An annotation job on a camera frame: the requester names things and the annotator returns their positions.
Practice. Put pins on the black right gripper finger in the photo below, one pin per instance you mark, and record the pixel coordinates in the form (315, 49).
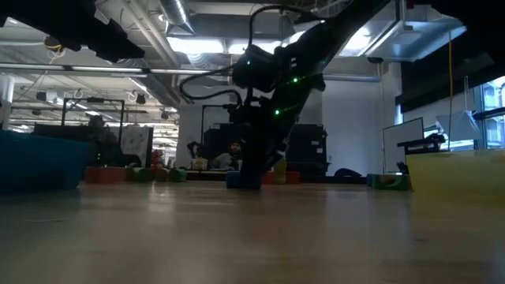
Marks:
(274, 161)
(250, 169)

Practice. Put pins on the blue block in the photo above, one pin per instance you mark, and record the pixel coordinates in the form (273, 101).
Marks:
(233, 180)
(369, 180)

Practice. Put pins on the brown cylinder block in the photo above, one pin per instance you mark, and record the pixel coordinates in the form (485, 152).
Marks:
(161, 175)

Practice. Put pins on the wooden arch block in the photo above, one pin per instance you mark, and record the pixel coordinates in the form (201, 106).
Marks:
(388, 179)

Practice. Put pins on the red block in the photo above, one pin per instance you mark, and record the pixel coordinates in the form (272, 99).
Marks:
(129, 175)
(106, 174)
(293, 177)

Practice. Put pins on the green arch block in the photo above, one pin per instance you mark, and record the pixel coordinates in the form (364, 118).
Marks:
(402, 183)

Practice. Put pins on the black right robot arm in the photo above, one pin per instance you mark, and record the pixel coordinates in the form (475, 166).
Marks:
(315, 51)

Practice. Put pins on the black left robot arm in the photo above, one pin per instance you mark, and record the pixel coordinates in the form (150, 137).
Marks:
(47, 19)

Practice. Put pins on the grey ceiling pipe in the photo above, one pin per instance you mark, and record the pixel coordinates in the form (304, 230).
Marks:
(118, 69)

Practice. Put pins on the person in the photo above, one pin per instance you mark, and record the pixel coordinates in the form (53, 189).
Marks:
(227, 159)
(100, 138)

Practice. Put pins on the black cabinet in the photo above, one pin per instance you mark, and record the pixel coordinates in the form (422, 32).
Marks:
(311, 152)
(219, 136)

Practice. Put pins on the white storage box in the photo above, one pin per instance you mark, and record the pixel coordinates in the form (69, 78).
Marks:
(199, 163)

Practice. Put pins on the black bag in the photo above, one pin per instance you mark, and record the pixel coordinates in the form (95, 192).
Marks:
(347, 173)

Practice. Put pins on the ceiling light panel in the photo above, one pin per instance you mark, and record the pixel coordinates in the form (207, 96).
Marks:
(195, 45)
(236, 48)

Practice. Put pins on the white patterned sheet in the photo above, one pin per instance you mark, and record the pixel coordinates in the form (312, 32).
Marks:
(136, 140)

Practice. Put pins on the whiteboard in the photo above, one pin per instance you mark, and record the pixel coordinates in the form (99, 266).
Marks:
(402, 144)

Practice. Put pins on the blue bin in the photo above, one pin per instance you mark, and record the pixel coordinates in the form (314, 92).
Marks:
(39, 161)

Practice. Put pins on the black desk equipment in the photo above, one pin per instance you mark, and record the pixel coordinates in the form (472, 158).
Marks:
(422, 143)

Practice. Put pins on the ceiling air unit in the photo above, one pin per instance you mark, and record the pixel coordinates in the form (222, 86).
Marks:
(414, 39)

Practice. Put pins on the yellow bin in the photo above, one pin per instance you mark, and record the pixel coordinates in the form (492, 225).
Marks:
(453, 173)

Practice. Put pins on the window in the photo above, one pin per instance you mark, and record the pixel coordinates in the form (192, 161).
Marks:
(493, 114)

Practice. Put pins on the black frame rig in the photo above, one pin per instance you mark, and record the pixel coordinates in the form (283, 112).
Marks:
(213, 106)
(94, 100)

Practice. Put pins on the silver air duct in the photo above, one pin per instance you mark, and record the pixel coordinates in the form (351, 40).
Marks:
(175, 13)

